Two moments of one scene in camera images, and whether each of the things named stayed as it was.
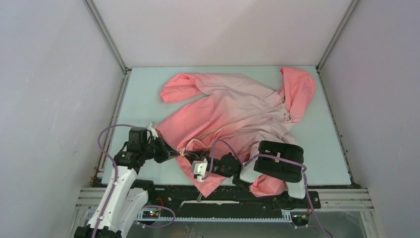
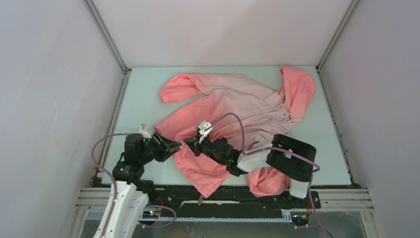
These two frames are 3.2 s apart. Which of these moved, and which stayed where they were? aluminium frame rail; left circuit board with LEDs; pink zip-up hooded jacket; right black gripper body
Moved: right black gripper body
Stayed: left circuit board with LEDs; aluminium frame rail; pink zip-up hooded jacket
